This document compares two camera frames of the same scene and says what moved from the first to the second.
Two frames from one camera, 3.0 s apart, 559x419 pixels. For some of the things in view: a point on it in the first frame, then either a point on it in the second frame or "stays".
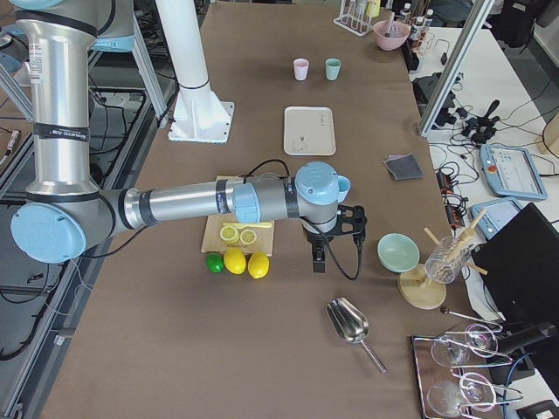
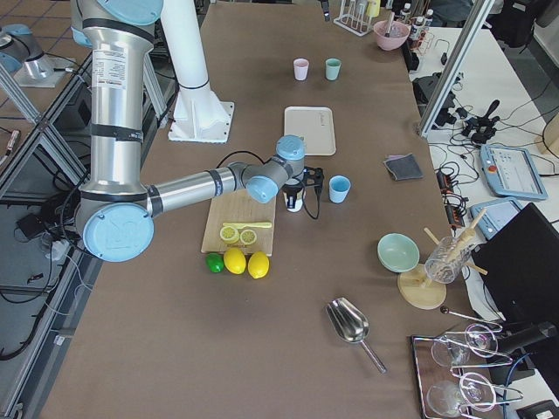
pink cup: x=301 y=67 stays
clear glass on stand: x=446 y=259 stays
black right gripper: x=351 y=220 to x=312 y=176
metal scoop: x=351 y=326 stays
